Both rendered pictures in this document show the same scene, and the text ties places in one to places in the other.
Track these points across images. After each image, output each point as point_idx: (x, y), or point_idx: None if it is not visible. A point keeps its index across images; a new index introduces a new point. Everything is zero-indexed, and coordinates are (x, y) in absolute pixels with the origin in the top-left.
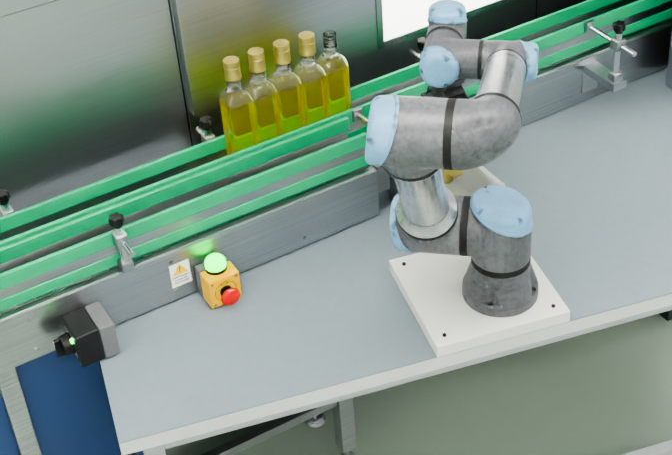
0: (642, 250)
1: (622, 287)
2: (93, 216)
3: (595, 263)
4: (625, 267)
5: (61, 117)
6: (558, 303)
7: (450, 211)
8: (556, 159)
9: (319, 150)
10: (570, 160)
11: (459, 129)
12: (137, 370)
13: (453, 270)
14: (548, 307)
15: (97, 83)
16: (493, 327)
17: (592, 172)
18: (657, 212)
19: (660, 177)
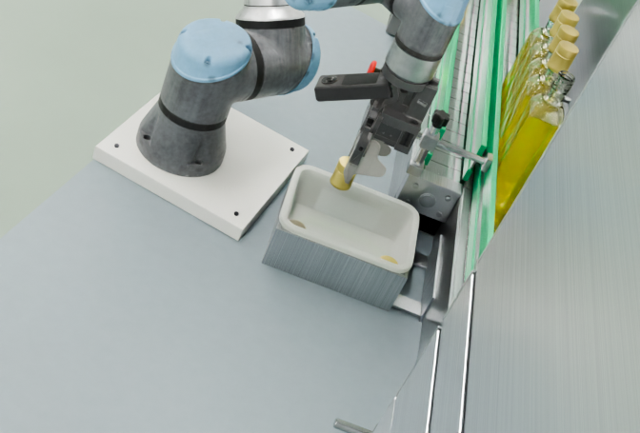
0: (87, 279)
1: (70, 217)
2: None
3: (124, 240)
4: (88, 246)
5: None
6: (114, 150)
7: (246, 10)
8: (310, 395)
9: (449, 95)
10: (293, 403)
11: None
12: (359, 26)
13: (244, 157)
14: (120, 143)
15: None
16: (150, 108)
17: (249, 392)
18: (112, 352)
19: (156, 426)
